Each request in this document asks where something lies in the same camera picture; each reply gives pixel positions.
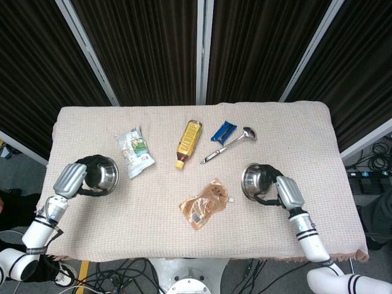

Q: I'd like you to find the black grey right robot hand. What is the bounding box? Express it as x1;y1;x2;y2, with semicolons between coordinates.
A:
254;164;306;211

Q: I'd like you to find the black grey left robot hand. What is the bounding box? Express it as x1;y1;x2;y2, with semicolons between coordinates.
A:
52;154;116;198

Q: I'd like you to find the stainless steel bowl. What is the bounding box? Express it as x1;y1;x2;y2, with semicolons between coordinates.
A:
241;164;278;203
83;156;119;197

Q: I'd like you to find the white green snack bag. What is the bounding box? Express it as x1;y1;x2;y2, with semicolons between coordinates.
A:
118;125;156;181

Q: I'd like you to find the black foot pedal box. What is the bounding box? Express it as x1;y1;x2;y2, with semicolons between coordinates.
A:
357;178;383;194

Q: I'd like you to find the black power strip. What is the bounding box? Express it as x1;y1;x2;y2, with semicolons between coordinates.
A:
347;170;392;179

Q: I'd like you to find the orange spouted sauce pouch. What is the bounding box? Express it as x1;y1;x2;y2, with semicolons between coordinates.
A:
178;178;236;232

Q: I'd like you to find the blue snack package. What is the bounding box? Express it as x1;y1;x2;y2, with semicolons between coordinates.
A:
210;120;238;145

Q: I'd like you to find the beige waffle tablecloth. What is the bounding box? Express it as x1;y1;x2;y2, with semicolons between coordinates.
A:
36;100;370;264

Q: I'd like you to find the dark trousered person leg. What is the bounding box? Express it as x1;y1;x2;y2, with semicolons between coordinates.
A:
360;186;392;251

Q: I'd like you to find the black white sneaker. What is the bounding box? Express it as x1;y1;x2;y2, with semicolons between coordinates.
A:
45;256;78;288

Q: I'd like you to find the dark ribbed partition panel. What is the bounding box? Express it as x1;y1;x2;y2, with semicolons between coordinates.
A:
70;0;200;107
284;0;392;153
0;0;113;160
205;0;333;105

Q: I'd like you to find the yellow label tea bottle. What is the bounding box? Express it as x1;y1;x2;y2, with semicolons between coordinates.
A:
175;119;203;170

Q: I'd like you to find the white robot torso base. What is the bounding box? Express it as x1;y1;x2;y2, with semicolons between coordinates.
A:
153;258;234;294

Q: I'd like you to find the grey metal partition post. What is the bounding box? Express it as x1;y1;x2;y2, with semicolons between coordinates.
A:
0;130;49;167
195;0;214;106
55;0;121;107
277;0;342;103
339;121;392;160

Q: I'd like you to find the metal ladle black handle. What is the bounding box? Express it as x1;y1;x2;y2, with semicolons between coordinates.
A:
200;126;257;165

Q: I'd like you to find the black cable bundle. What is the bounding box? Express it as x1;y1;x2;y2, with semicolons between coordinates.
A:
363;139;392;172

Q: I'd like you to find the black floor cable tangle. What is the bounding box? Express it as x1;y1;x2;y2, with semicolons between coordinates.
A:
81;258;168;294

